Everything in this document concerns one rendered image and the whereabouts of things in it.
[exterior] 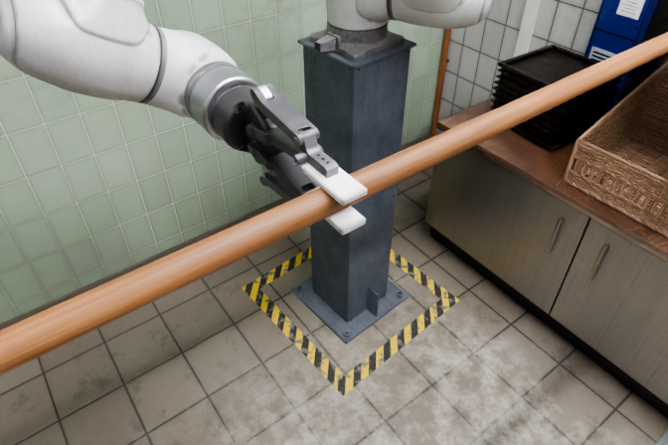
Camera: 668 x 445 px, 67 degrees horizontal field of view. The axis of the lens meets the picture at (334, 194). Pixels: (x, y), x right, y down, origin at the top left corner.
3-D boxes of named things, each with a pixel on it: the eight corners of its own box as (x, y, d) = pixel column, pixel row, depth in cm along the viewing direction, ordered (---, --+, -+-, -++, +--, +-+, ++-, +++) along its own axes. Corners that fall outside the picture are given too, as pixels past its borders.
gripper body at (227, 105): (260, 73, 63) (302, 102, 57) (265, 131, 68) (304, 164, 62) (204, 89, 59) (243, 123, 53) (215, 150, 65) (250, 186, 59)
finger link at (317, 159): (309, 150, 53) (308, 126, 51) (339, 173, 50) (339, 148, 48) (297, 155, 53) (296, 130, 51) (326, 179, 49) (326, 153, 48)
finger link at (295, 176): (247, 140, 59) (248, 149, 60) (300, 202, 54) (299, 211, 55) (275, 130, 61) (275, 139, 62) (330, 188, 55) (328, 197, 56)
